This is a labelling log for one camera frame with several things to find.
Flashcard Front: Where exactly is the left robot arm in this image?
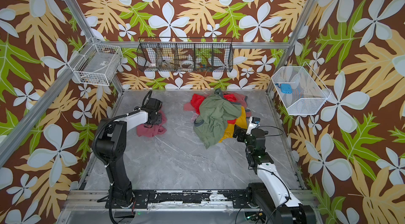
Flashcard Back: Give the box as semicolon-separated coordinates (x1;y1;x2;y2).
92;90;162;208

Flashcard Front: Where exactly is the aluminium frame post left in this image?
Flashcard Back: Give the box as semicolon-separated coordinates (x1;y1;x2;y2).
47;0;124;94

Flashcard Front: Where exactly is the white wire basket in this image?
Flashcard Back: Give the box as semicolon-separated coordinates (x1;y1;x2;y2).
71;42;123;86
272;63;332;117

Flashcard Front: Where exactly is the white bowl in basket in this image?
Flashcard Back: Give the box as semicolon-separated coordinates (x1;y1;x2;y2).
180;60;194;69

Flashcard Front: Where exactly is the mauve pink cloth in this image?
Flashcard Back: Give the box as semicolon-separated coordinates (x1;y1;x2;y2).
183;92;252;119

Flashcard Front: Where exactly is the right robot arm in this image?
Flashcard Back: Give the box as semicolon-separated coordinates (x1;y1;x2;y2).
233;124;316;224

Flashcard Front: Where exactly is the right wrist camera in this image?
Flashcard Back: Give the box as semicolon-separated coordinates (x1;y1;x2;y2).
246;117;261;135

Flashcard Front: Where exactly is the white wire basket right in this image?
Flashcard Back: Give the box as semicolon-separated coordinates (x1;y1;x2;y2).
272;63;332;117

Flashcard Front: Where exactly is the aluminium frame post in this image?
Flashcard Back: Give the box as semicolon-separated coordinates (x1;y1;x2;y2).
47;0;124;94
266;0;334;93

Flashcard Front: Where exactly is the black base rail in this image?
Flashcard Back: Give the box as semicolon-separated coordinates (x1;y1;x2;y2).
131;188;254;209

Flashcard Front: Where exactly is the white wire basket left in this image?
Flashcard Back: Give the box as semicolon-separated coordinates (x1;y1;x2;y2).
71;42;123;86

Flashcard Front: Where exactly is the olive green cloth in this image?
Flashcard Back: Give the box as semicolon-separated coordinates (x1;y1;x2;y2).
194;89;242;149

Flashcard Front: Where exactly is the black wire basket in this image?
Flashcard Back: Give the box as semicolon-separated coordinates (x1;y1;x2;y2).
135;37;234;72

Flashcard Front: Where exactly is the pink ribbed cloth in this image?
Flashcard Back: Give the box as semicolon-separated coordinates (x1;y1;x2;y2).
137;111;167;138

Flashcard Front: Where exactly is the red cloth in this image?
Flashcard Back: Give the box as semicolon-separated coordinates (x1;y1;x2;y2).
190;93;242;128

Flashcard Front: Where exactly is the yellow cloth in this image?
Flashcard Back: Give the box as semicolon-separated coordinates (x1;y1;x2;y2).
219;107;247;143

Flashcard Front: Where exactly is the aluminium frame post right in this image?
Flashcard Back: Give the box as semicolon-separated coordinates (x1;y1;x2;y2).
266;0;334;93

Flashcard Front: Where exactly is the blue toy object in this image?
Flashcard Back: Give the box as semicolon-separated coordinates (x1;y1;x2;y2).
275;83;293;94

